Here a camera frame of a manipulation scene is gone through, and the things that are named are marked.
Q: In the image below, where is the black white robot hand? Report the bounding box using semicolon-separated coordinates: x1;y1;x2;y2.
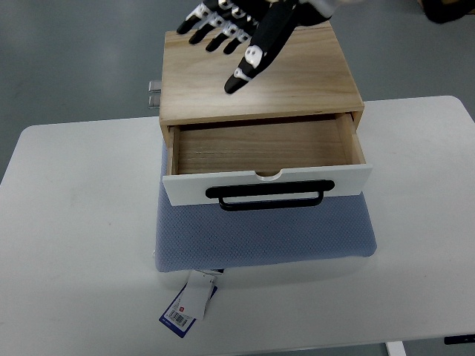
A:
177;0;344;94

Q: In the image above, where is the white drawer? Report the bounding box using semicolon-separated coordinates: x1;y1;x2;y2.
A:
162;113;372;206

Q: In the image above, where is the black drawer handle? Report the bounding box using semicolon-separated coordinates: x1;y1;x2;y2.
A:
205;179;335;212

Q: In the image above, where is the wooden drawer cabinet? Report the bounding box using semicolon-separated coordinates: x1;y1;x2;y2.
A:
159;22;364;142

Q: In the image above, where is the grey metal clamp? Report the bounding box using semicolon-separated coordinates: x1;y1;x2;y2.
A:
148;79;162;109

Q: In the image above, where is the blue mesh cushion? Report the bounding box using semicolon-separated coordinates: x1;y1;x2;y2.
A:
152;148;378;274

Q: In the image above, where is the white blue product tag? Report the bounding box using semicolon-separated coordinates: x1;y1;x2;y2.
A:
158;270;223;338

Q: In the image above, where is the white table leg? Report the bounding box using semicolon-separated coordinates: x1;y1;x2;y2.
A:
385;341;407;356

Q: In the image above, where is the black table control panel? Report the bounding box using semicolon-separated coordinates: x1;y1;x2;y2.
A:
444;334;475;345

